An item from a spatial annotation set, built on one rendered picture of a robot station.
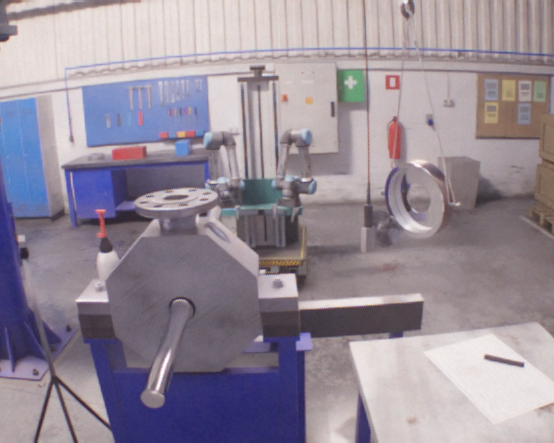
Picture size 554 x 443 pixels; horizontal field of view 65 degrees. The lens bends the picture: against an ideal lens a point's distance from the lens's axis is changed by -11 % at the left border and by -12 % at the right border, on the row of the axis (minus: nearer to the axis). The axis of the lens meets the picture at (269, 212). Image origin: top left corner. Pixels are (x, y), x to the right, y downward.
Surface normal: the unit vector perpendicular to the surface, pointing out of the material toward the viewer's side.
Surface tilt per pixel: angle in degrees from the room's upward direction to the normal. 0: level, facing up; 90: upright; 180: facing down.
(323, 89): 90
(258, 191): 90
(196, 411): 90
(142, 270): 90
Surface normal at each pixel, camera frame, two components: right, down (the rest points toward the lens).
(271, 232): -0.09, 0.27
